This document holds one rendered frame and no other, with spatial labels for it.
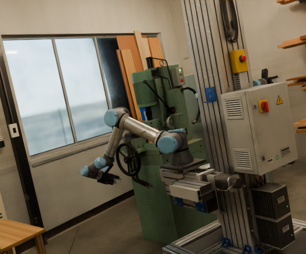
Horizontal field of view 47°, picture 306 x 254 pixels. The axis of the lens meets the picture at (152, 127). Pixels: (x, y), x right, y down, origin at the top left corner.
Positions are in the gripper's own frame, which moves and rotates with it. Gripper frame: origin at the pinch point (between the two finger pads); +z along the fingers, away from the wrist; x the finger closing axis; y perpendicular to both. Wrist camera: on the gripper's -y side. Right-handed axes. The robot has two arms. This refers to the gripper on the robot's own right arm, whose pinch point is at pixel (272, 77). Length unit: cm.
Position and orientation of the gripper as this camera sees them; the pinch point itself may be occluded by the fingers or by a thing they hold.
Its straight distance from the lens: 307.1
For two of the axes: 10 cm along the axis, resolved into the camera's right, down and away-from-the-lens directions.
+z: 6.6, -2.1, 7.3
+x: 7.0, -2.0, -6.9
